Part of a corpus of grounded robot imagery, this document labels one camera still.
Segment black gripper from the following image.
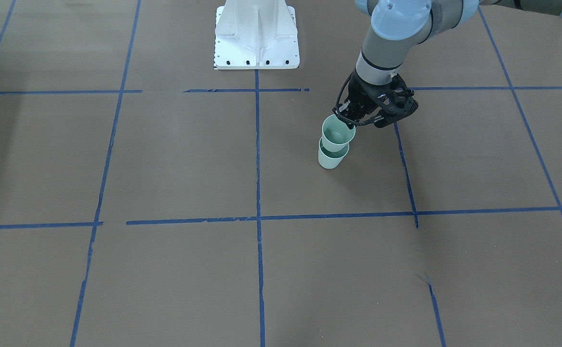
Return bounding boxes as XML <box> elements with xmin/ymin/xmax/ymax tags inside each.
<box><xmin>334</xmin><ymin>70</ymin><xmax>387</xmax><ymax>128</ymax></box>

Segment green plastic cup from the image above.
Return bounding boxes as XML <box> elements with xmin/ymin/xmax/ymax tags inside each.
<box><xmin>318</xmin><ymin>138</ymin><xmax>350</xmax><ymax>169</ymax></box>
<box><xmin>321</xmin><ymin>114</ymin><xmax>356</xmax><ymax>152</ymax></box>

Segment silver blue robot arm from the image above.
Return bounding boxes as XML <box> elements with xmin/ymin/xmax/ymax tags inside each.
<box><xmin>333</xmin><ymin>0</ymin><xmax>562</xmax><ymax>129</ymax></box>

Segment brown paper table mat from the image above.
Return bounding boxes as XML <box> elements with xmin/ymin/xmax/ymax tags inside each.
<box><xmin>0</xmin><ymin>0</ymin><xmax>562</xmax><ymax>347</ymax></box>

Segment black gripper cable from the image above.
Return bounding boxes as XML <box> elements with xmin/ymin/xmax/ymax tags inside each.
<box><xmin>333</xmin><ymin>72</ymin><xmax>356</xmax><ymax>116</ymax></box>

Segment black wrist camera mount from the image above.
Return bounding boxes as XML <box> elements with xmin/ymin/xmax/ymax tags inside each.
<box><xmin>375</xmin><ymin>74</ymin><xmax>418</xmax><ymax>128</ymax></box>

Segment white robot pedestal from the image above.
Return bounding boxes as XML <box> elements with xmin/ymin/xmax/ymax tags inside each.
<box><xmin>213</xmin><ymin>0</ymin><xmax>301</xmax><ymax>70</ymax></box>

